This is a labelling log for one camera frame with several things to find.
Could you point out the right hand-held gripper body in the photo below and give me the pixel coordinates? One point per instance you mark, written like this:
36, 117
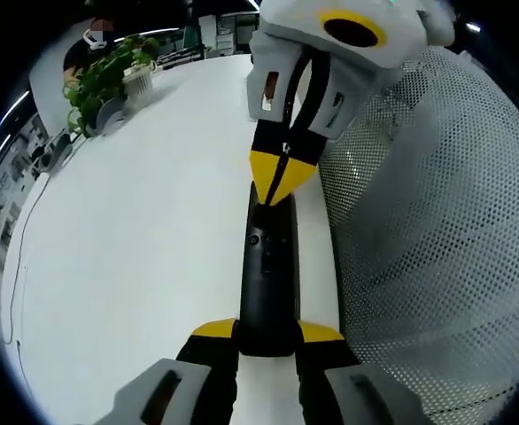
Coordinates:
401, 35

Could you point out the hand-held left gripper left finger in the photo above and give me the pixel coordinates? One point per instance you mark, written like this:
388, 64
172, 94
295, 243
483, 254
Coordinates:
197, 380

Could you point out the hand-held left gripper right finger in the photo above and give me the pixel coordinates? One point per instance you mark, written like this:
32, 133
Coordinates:
330, 385

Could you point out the black remote control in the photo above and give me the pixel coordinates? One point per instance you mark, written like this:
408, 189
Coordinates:
268, 274

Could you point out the grey round device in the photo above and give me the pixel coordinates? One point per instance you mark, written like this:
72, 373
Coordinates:
109, 113

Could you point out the white mesh basket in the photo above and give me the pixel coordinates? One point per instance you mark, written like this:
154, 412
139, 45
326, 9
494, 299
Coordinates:
441, 248

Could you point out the green potted plant white pot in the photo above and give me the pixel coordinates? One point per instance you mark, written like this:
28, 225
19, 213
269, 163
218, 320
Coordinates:
104, 75

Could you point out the grey headphones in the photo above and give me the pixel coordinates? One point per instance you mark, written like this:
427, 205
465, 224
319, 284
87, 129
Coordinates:
53, 150

